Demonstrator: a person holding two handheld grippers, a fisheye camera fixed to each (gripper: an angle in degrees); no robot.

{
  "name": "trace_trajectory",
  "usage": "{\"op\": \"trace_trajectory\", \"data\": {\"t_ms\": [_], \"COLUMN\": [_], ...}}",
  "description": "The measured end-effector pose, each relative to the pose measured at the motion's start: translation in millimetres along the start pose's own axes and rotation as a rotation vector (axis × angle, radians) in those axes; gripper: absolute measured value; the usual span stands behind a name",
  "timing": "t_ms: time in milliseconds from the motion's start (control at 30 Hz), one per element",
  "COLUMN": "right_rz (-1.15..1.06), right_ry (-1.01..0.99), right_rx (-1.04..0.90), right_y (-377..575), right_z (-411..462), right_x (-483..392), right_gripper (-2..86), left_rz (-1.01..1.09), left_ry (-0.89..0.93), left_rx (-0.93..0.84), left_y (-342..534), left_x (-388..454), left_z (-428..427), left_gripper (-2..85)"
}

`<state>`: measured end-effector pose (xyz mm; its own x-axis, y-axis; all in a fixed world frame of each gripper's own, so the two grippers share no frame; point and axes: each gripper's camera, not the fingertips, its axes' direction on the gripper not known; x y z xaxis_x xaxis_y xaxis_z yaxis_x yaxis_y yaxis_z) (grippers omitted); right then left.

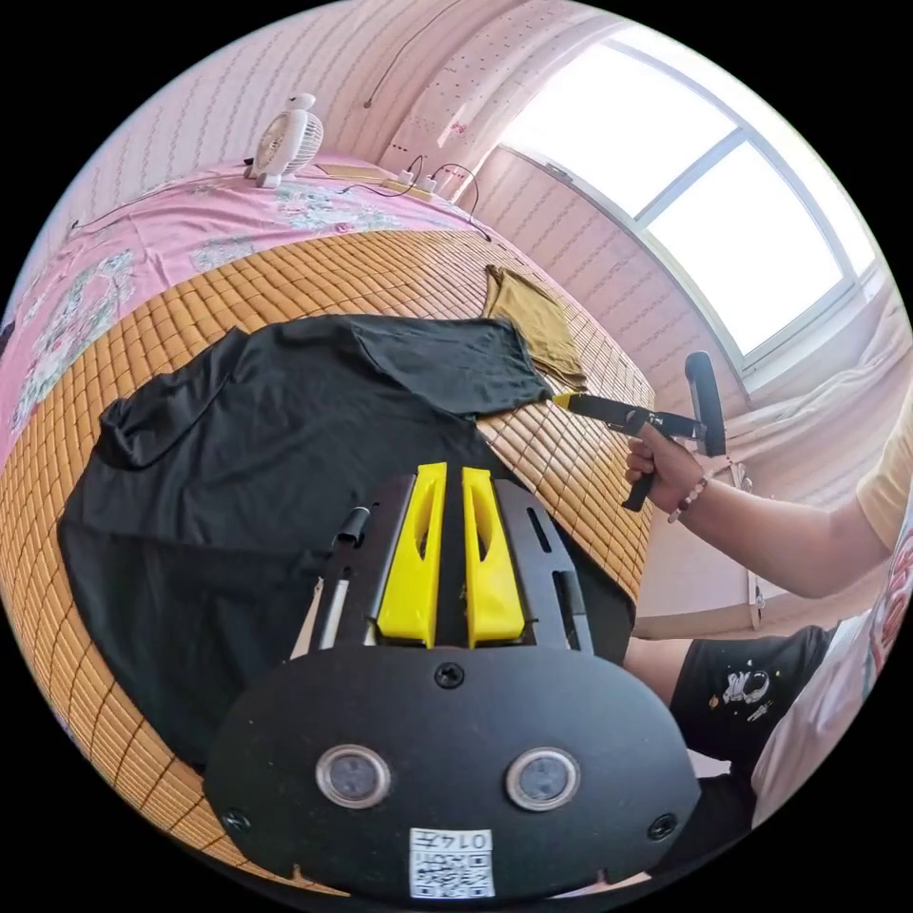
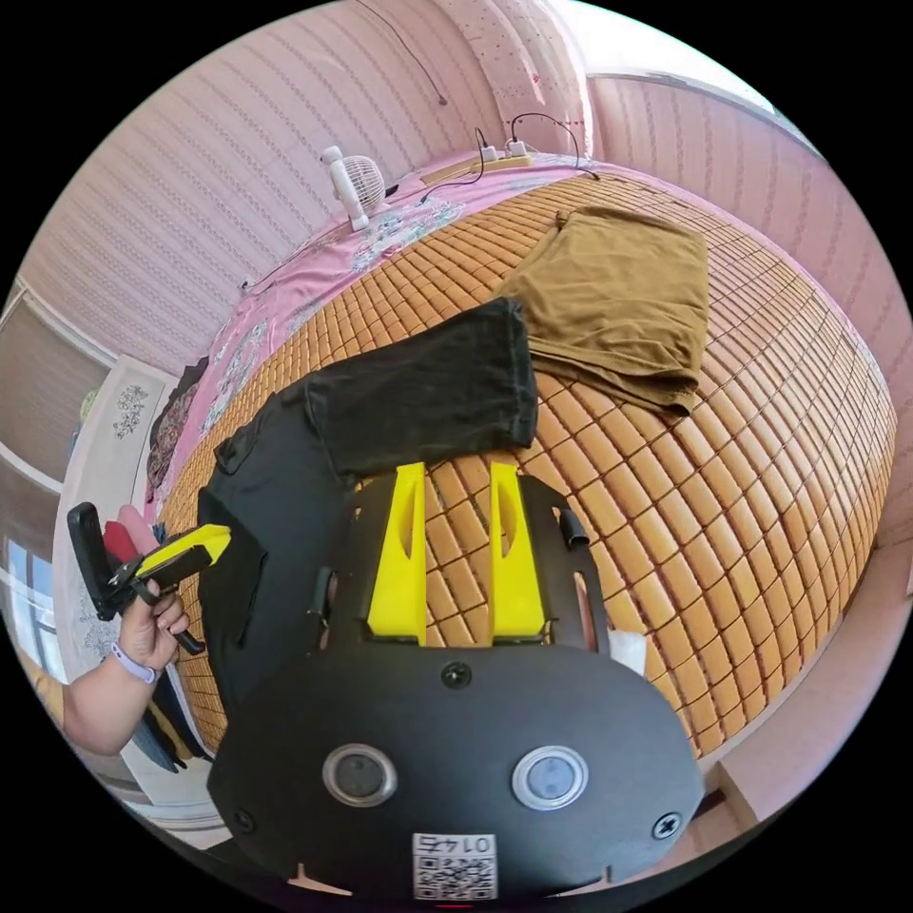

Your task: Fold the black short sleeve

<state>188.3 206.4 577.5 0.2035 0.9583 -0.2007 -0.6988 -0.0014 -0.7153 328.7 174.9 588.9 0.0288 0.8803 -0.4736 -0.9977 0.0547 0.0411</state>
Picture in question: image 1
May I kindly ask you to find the small white fan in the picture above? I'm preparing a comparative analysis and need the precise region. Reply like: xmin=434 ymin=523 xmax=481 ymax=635
xmin=243 ymin=93 xmax=325 ymax=189

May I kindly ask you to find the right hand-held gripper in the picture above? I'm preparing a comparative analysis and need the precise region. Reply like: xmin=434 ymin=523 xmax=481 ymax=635
xmin=552 ymin=391 xmax=709 ymax=514

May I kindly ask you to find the person's right forearm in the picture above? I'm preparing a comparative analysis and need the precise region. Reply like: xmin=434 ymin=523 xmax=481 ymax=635
xmin=667 ymin=473 xmax=894 ymax=597

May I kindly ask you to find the olive brown garment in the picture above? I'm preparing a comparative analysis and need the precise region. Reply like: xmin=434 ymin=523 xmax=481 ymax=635
xmin=483 ymin=264 xmax=589 ymax=391

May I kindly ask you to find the bed with woven mat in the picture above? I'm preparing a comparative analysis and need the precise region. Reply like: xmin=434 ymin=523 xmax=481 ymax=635
xmin=0 ymin=160 xmax=657 ymax=899

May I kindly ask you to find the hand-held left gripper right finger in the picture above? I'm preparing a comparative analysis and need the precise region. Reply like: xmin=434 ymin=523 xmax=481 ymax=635
xmin=461 ymin=466 xmax=530 ymax=651

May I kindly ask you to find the black short sleeve shirt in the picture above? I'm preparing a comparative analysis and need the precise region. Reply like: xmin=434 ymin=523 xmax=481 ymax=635
xmin=56 ymin=315 xmax=637 ymax=771

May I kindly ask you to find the window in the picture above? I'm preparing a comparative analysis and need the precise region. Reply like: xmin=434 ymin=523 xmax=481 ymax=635
xmin=495 ymin=35 xmax=880 ymax=374

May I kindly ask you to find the white power strip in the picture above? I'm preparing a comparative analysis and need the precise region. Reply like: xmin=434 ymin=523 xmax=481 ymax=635
xmin=380 ymin=170 xmax=437 ymax=201

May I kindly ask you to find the person's right hand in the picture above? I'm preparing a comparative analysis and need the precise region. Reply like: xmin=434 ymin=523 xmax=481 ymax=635
xmin=624 ymin=426 xmax=708 ymax=515

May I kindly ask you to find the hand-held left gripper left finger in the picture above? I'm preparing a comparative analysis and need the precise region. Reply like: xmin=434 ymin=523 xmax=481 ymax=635
xmin=376 ymin=461 xmax=449 ymax=650

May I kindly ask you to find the pink curtain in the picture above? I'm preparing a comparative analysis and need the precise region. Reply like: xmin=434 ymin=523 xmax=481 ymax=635
xmin=381 ymin=0 xmax=629 ymax=215

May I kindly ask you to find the person's body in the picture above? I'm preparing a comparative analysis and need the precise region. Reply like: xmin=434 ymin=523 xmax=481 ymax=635
xmin=621 ymin=398 xmax=913 ymax=885

